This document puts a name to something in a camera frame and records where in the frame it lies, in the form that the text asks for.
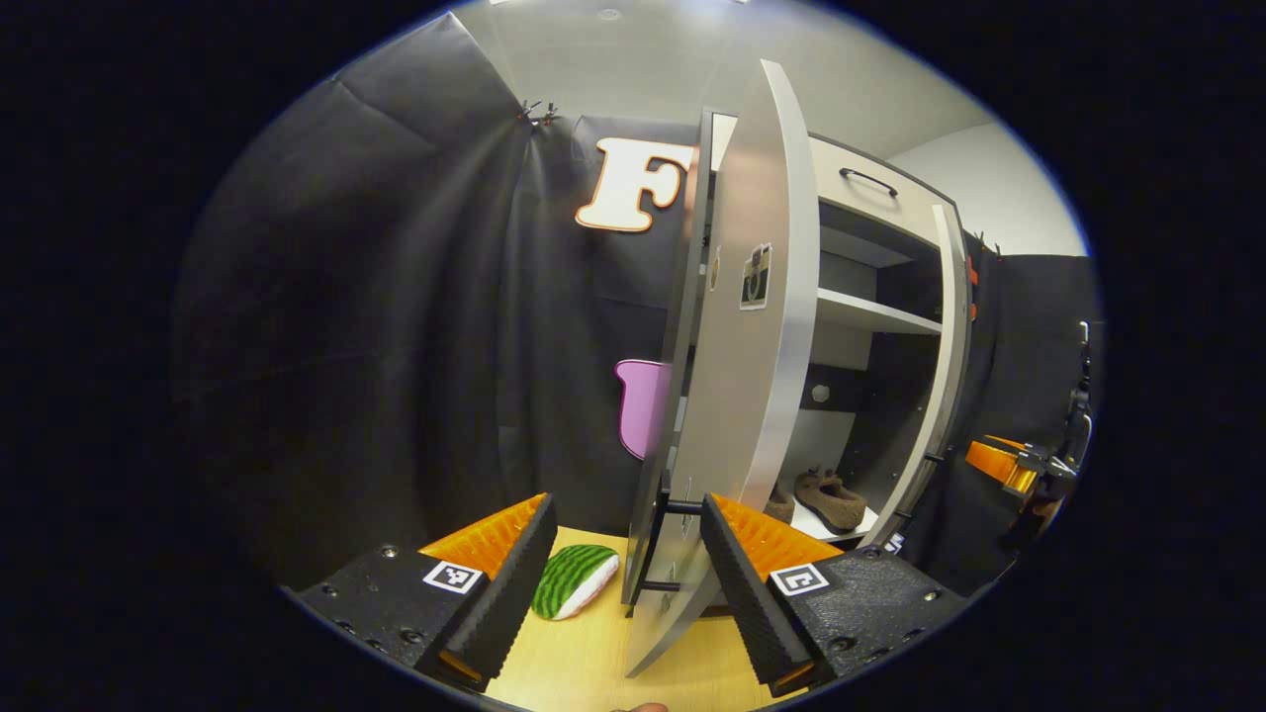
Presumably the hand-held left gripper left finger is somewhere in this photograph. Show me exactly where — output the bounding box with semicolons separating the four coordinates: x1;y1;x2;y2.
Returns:
297;492;558;691

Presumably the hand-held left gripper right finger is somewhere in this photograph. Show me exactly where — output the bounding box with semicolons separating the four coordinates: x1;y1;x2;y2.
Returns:
700;492;970;693

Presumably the white shoe cabinet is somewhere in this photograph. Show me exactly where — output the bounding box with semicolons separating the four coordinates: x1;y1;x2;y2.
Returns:
692;109;975;555

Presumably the white cabinet shelf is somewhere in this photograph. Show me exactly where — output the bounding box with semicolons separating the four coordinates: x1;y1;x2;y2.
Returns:
816;287;944;337

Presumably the white cabinet drawer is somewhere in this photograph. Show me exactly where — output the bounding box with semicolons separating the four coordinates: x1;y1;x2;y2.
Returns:
712;114;955;233

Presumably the watermelon slice toy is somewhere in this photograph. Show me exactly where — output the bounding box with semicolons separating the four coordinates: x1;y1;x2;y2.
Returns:
531;544;621;622

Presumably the black backdrop cloth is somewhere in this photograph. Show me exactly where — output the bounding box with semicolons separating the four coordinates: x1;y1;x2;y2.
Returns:
173;15;1104;594

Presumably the black cabinet door handle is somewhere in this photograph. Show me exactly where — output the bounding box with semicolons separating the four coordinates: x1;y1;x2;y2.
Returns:
633;499;705;594

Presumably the black drawer handle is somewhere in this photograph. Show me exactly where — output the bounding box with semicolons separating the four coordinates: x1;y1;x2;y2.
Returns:
839;168;899;199

